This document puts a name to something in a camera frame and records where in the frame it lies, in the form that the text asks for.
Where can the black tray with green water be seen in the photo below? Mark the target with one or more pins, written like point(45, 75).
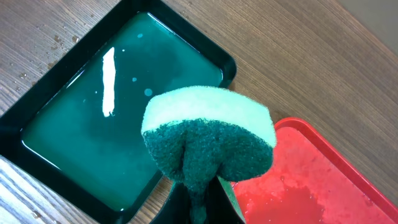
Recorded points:
point(78, 130)

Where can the red plastic serving tray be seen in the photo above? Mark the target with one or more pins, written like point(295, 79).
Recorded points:
point(311, 182)

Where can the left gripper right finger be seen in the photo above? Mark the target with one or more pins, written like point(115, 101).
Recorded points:
point(219, 208)

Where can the green dish sponge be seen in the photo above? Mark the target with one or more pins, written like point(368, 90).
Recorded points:
point(197, 133)

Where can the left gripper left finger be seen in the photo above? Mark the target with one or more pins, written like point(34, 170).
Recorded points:
point(176, 209)

